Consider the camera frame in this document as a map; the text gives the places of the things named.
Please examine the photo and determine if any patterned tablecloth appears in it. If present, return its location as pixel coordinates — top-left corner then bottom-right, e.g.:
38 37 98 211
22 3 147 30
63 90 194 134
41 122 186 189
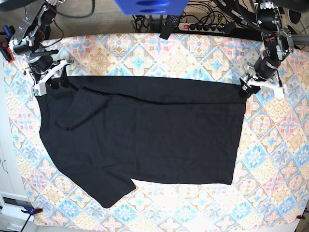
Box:
3 33 309 232

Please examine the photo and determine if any blue clamp lower left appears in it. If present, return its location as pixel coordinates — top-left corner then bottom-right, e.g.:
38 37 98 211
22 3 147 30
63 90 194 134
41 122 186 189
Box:
21 206 43 216

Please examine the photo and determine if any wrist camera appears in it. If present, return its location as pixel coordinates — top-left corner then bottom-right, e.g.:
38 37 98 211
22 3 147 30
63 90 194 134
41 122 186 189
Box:
31 83 47 96
273 85 288 99

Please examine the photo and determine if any blue clamp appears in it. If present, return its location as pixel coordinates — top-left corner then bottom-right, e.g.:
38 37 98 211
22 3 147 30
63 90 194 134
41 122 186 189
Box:
0 25 15 63
21 206 43 216

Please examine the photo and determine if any black T-shirt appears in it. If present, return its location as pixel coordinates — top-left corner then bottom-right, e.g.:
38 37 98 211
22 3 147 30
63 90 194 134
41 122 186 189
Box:
37 76 246 208

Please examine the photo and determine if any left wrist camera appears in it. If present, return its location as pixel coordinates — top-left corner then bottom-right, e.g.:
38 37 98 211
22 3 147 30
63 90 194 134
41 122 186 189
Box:
273 85 288 99

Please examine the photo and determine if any white power strip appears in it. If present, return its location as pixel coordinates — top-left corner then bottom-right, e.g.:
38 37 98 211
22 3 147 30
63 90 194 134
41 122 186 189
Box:
178 23 225 33

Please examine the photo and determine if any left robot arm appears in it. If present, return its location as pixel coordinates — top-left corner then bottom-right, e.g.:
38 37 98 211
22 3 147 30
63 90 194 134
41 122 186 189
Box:
235 0 294 99

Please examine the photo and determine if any blue clamp upper left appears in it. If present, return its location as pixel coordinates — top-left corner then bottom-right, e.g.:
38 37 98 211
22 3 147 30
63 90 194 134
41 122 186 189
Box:
0 25 15 63

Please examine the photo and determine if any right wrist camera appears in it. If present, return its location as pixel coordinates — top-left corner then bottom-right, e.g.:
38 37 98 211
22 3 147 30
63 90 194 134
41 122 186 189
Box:
31 83 47 96

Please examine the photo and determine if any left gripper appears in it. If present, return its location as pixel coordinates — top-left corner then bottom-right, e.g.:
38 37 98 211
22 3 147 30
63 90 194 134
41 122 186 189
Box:
239 57 281 98

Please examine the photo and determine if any orange clamp lower right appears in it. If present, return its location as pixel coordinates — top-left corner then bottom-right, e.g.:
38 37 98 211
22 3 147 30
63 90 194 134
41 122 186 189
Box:
296 215 306 220

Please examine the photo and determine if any black perforated bracket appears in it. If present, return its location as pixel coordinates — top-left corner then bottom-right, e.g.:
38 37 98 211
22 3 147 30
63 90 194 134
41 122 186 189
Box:
160 15 181 40

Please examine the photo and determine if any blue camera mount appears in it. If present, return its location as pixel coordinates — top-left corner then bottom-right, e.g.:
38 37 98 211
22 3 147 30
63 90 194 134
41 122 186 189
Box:
114 0 189 15

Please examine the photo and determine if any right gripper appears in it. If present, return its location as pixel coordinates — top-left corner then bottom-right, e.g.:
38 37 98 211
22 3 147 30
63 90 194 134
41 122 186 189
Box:
25 55 69 89

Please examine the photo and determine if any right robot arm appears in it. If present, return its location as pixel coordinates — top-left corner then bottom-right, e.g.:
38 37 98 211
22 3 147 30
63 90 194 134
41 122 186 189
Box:
9 0 72 96

